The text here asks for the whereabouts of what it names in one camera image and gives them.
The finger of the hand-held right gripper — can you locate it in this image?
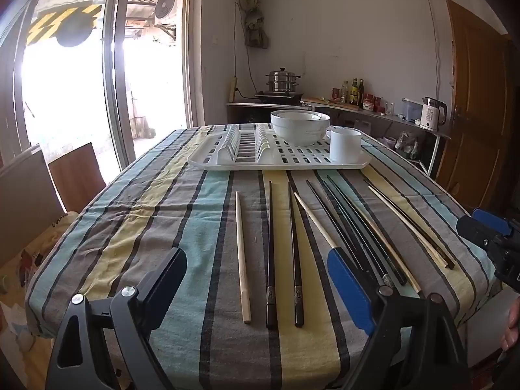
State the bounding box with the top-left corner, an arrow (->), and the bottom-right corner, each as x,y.
471,208 -> 520,240
456,215 -> 505,253

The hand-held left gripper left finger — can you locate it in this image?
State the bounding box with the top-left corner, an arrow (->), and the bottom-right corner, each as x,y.
45,247 -> 188,390

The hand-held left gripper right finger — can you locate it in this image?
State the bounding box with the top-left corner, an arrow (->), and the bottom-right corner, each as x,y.
327,247 -> 472,390

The light wooden chopstick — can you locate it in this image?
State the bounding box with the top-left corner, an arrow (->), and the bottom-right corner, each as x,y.
357,206 -> 424,296
235,191 -> 252,324
368,186 -> 444,267
293,192 -> 339,253

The white cup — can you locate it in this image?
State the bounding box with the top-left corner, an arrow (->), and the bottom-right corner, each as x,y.
328,128 -> 362,162

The person's right hand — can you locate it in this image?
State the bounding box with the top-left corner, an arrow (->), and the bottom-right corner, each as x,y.
501,296 -> 520,351

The striped tablecloth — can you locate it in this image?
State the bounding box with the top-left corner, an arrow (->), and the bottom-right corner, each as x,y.
25,124 -> 502,390

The wooden door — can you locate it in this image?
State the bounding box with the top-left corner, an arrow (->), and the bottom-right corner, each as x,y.
434,0 -> 513,213

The white electric kettle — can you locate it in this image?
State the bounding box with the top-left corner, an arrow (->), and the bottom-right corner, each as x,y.
418,97 -> 449,128

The water filter jug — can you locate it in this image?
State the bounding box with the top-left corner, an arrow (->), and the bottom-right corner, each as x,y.
402,98 -> 423,123

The white plastic dish rack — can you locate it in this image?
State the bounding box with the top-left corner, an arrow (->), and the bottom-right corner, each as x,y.
188,123 -> 373,171

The white bowl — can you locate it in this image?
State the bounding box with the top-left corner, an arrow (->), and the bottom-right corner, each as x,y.
270,110 -> 332,136
273,126 -> 330,147

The wooden cutting board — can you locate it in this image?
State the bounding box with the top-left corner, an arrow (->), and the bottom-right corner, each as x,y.
303,97 -> 360,110

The black induction cooker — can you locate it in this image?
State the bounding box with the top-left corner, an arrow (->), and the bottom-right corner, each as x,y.
255,91 -> 305,103

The steel steamer pot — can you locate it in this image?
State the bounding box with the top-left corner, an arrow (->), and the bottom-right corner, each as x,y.
265,70 -> 302,93

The yellow black striped sign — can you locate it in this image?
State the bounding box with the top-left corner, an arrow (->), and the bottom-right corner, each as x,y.
27,6 -> 102,46

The hanging grey cloth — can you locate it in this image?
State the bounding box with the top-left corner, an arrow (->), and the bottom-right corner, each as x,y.
241,0 -> 269,48

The outdoor fan unit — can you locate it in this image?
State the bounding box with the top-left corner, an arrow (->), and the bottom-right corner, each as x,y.
153,0 -> 176,20

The sliding glass door frame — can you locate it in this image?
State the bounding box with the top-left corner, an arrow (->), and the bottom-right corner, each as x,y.
101,0 -> 137,172

